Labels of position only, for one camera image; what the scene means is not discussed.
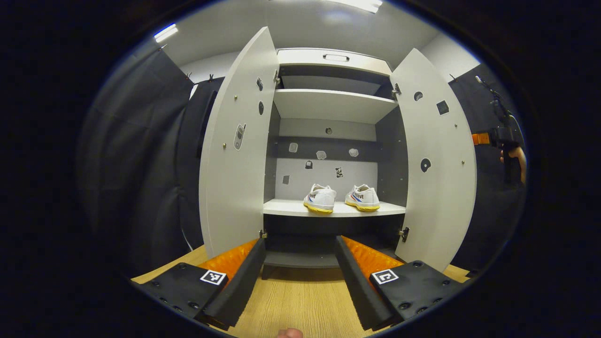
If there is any black backdrop cloth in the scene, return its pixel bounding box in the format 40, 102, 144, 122
77, 47, 526, 282

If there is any white canvas shoe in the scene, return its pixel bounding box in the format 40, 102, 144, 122
345, 184, 381, 213
303, 184, 337, 215

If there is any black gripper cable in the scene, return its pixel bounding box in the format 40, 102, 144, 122
475, 75, 512, 127

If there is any ceiling tube light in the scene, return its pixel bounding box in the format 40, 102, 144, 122
154, 23, 179, 43

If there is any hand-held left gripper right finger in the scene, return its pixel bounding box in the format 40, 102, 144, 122
334, 235, 465, 331

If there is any white cabinet door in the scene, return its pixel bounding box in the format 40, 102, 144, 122
390, 48, 478, 273
199, 27, 280, 259

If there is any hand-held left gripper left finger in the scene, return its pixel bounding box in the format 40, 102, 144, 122
134, 238, 267, 331

